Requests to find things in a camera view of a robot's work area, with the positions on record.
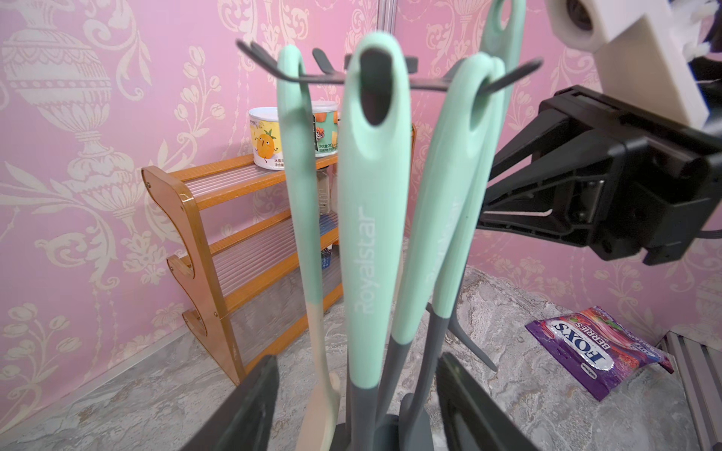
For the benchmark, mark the yellow pineapple can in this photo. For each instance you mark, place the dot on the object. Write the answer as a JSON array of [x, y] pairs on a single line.
[[265, 138]]

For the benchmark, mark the mint grey solid spatula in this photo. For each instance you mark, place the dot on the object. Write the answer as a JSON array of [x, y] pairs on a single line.
[[374, 168]]

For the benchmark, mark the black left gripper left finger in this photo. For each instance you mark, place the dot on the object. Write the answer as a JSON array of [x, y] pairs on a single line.
[[244, 420]]

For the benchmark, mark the brown spice jar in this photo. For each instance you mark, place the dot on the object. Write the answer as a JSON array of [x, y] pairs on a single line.
[[324, 192]]

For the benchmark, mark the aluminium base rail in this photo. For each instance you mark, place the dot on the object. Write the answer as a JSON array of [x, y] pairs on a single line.
[[700, 370]]

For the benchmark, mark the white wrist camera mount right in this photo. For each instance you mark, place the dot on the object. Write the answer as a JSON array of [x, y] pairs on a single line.
[[641, 50]]

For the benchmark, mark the mint grey ladle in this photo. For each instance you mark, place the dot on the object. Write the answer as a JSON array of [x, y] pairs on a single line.
[[452, 159]]

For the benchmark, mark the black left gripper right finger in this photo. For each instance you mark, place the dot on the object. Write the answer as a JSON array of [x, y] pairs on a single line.
[[472, 421]]

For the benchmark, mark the purple Foxs candy bag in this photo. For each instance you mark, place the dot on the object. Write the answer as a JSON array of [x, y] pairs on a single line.
[[598, 351]]

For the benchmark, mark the wooden three-tier shelf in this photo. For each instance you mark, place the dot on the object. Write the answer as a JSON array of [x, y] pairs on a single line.
[[220, 277]]

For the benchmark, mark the grey utensil rack stand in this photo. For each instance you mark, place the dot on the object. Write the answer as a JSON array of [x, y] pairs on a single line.
[[414, 161]]

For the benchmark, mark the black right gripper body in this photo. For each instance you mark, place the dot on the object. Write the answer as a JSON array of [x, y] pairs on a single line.
[[591, 171]]

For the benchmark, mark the green label can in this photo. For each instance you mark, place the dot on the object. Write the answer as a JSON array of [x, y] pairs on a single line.
[[326, 119]]

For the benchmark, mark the mint beige scraper spatula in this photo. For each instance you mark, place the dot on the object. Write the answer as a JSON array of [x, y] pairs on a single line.
[[295, 122]]

